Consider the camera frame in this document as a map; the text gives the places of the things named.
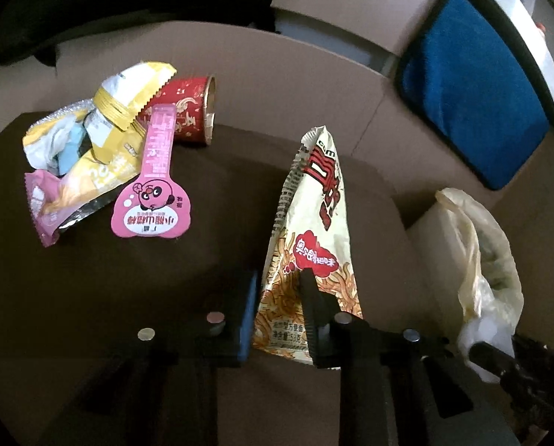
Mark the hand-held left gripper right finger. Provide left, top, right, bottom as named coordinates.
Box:
left=298, top=269, right=524, bottom=446

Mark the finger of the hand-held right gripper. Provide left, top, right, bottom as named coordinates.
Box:
left=470, top=341, right=524, bottom=382

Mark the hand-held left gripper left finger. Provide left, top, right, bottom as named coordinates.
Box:
left=40, top=269, right=260, bottom=446

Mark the cream noodle snack packet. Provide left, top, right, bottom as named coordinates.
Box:
left=251, top=125, right=364, bottom=370

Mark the beige plastic bin liner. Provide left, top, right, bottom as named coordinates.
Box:
left=435, top=188, right=524, bottom=330

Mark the pink lollipop-shaped wrapper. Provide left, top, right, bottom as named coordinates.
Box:
left=110, top=104, right=194, bottom=240

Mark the pink and cream snack packet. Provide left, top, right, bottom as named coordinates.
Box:
left=25, top=149, right=141, bottom=248

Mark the red paper cup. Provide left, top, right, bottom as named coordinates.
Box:
left=135, top=75, right=217, bottom=147

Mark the yellow zigzag-edged packet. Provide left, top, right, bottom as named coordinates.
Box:
left=93, top=61, right=178, bottom=133

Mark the white and silver packet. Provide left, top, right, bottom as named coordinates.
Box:
left=23, top=97, right=102, bottom=172

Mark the blue cloth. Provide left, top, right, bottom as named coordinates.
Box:
left=394, top=0, right=551, bottom=191

